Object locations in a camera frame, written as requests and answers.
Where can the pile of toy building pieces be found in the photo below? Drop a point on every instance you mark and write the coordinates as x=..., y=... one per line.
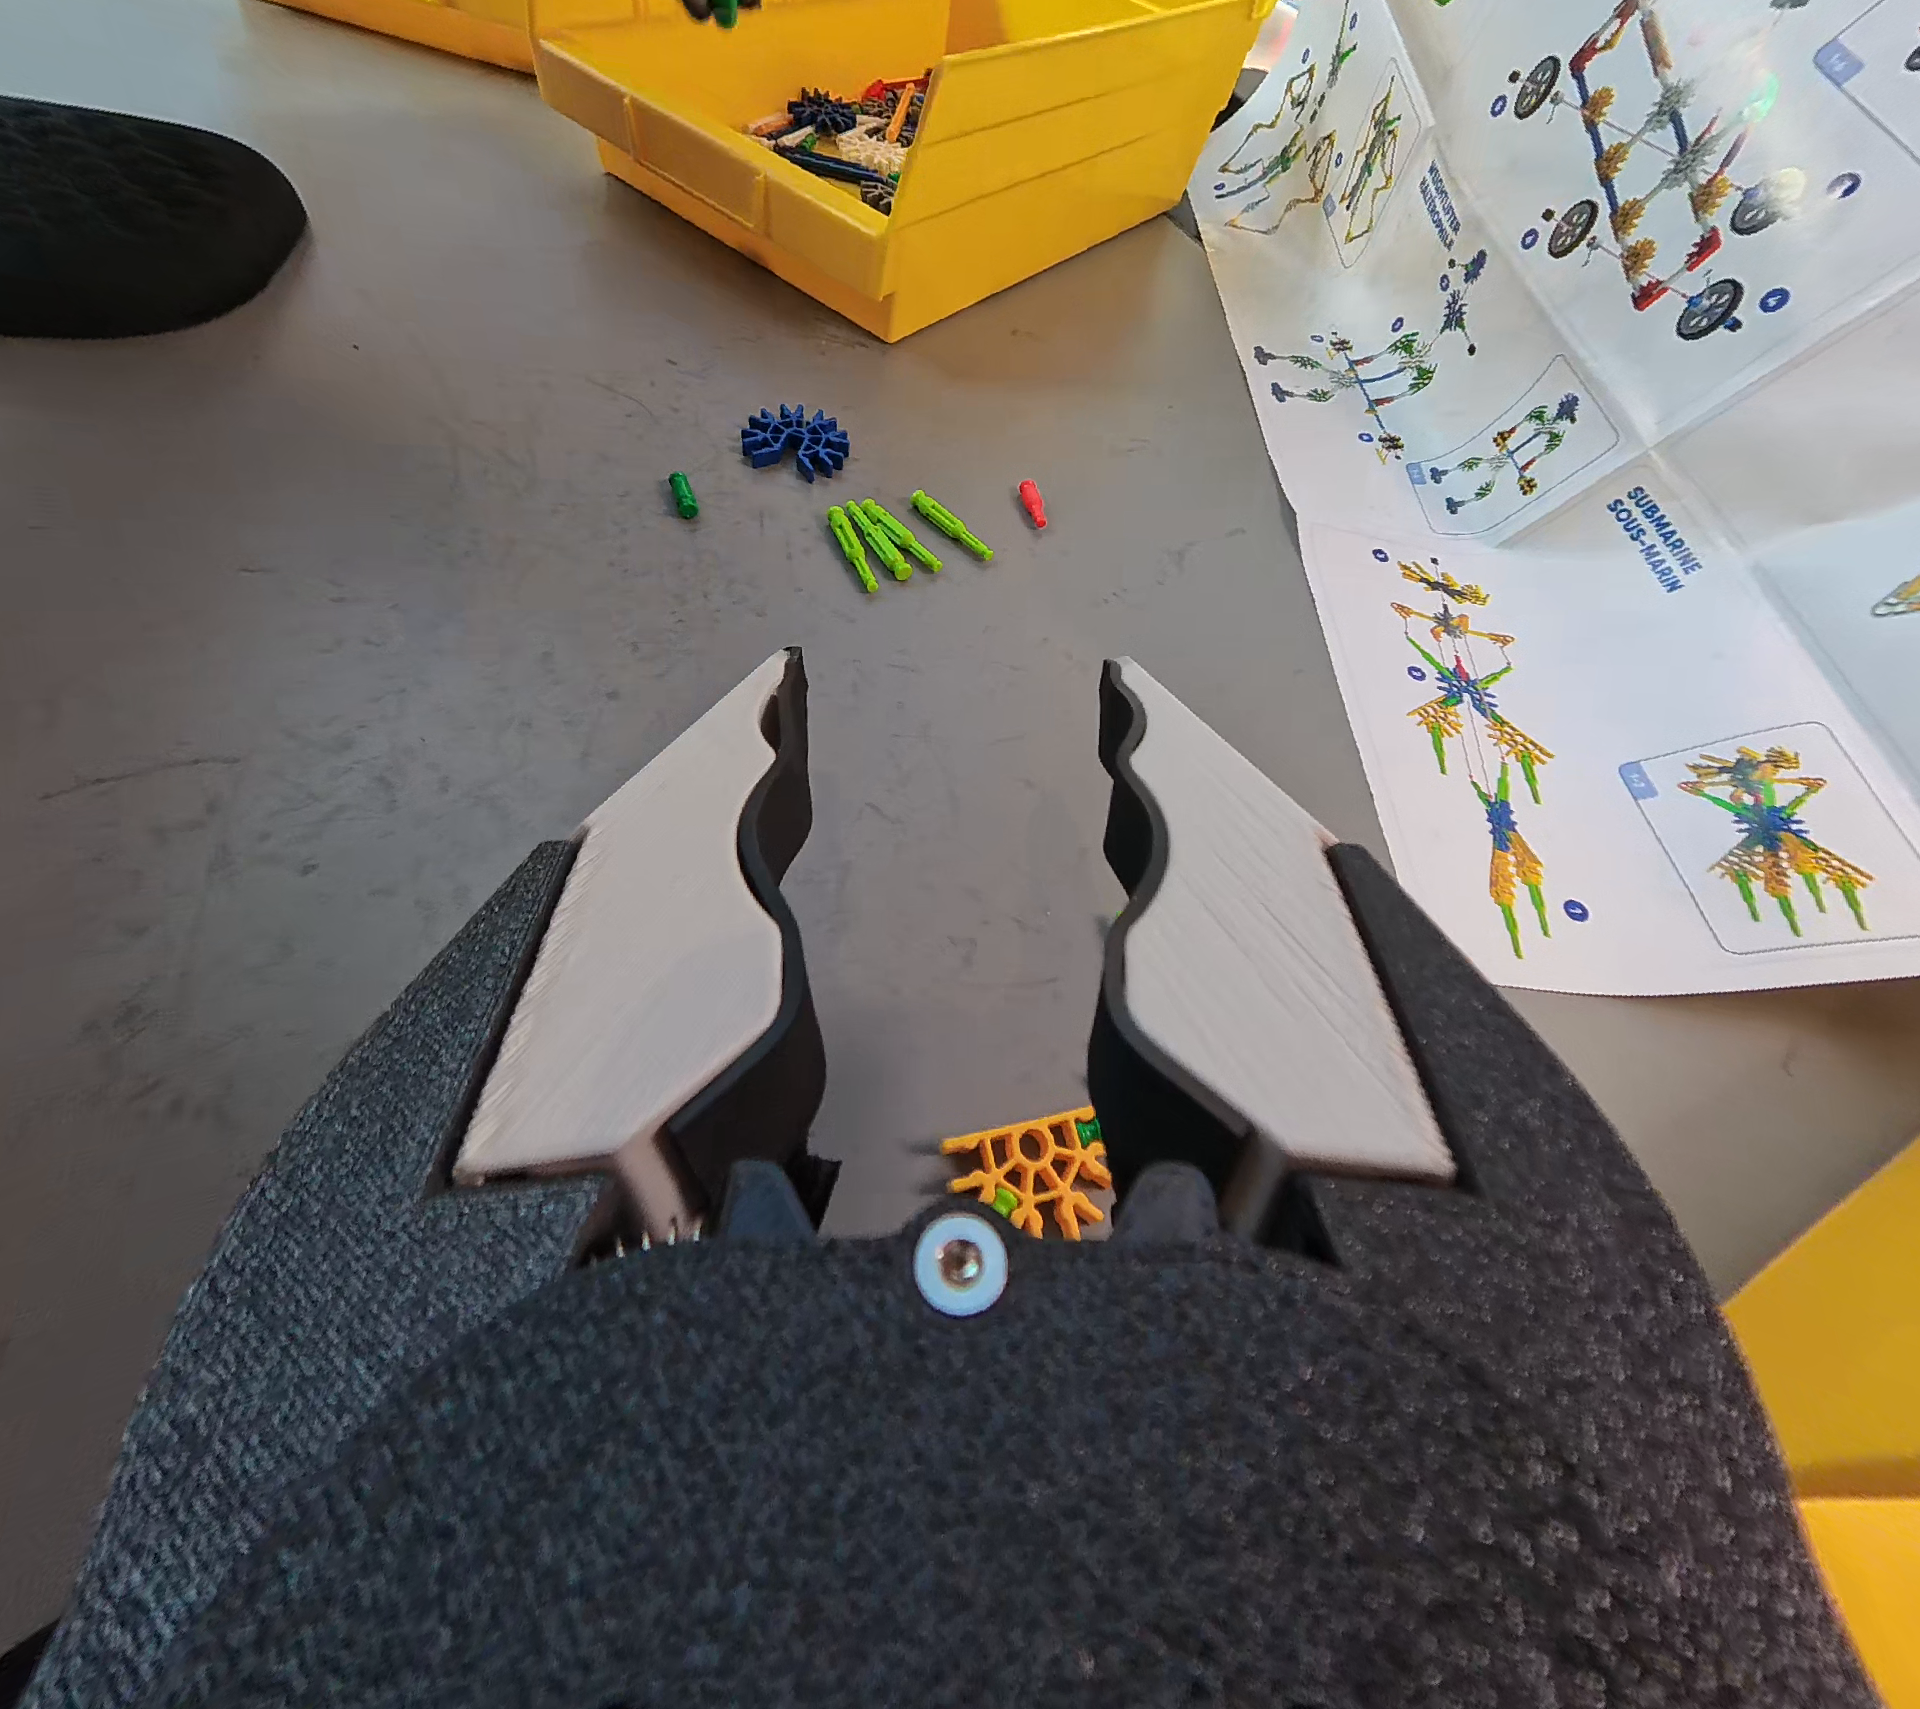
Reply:
x=841, y=142

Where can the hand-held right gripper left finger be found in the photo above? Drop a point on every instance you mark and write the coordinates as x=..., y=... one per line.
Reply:
x=645, y=989

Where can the orange fan connector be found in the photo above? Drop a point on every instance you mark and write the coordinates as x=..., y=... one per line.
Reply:
x=1035, y=1160

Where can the blue snowflake connector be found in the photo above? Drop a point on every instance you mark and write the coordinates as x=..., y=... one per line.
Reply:
x=823, y=446
x=773, y=435

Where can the printed instruction sheet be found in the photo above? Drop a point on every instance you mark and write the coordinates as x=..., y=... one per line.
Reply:
x=1650, y=389

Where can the red short rod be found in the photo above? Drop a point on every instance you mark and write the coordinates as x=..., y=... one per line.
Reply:
x=1033, y=505

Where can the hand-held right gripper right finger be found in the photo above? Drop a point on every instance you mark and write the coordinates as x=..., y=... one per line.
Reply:
x=1275, y=989

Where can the grey desk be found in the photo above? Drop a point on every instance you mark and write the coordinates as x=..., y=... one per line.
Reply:
x=375, y=615

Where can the black rounded object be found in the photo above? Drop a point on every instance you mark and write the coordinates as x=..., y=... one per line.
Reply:
x=134, y=225

